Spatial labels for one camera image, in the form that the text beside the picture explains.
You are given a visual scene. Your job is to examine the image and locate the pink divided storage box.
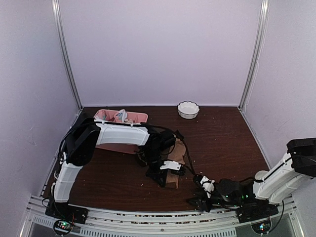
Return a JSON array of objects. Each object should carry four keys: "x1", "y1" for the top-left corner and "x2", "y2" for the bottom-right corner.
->
[{"x1": 94, "y1": 109, "x2": 150, "y2": 154}]

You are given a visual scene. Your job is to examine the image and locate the brown argyle patterned sock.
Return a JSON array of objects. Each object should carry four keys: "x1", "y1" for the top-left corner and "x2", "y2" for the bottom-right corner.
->
[{"x1": 136, "y1": 153, "x2": 148, "y2": 167}]

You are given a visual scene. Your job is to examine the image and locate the aluminium corner post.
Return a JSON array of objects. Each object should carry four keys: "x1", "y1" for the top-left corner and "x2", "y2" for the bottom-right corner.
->
[
  {"x1": 238, "y1": 0, "x2": 270, "y2": 111},
  {"x1": 51, "y1": 0, "x2": 83, "y2": 110}
]

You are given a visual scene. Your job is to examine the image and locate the tan ribbed sock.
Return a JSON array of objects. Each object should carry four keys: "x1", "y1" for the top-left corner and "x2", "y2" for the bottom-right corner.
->
[{"x1": 165, "y1": 138, "x2": 186, "y2": 189}]

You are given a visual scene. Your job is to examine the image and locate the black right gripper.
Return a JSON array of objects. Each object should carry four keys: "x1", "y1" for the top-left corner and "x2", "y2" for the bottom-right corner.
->
[{"x1": 186, "y1": 188, "x2": 240, "y2": 213}]

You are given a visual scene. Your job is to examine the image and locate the white scalloped ceramic bowl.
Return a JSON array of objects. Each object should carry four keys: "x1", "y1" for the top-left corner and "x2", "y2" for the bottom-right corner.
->
[{"x1": 177, "y1": 101, "x2": 200, "y2": 119}]

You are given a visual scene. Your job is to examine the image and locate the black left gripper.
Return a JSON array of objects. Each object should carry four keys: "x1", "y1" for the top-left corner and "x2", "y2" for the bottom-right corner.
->
[{"x1": 143, "y1": 147, "x2": 168, "y2": 188}]

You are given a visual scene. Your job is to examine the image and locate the aluminium front rail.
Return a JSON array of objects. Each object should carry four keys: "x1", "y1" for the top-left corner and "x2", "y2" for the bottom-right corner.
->
[{"x1": 24, "y1": 194, "x2": 297, "y2": 237}]

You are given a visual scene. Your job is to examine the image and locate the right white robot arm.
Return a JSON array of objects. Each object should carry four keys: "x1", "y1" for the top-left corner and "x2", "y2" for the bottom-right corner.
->
[{"x1": 186, "y1": 138, "x2": 316, "y2": 218}]

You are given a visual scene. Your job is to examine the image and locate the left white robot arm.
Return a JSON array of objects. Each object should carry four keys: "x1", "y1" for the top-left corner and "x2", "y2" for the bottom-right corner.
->
[{"x1": 46, "y1": 117, "x2": 181, "y2": 219}]

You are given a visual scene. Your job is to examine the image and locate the left aluminium corner post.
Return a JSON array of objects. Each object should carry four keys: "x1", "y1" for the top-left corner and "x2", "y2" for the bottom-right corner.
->
[{"x1": 51, "y1": 0, "x2": 83, "y2": 110}]

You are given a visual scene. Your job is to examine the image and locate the rolled socks in box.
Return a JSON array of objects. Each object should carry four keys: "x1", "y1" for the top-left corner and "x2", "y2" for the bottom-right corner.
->
[{"x1": 114, "y1": 109, "x2": 134, "y2": 124}]

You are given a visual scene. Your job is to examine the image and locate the right aluminium corner post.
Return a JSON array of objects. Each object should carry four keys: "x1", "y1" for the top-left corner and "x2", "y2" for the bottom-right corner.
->
[{"x1": 238, "y1": 0, "x2": 270, "y2": 111}]

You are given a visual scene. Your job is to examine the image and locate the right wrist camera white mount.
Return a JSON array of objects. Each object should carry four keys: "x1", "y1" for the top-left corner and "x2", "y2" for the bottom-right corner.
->
[{"x1": 193, "y1": 174, "x2": 215, "y2": 198}]

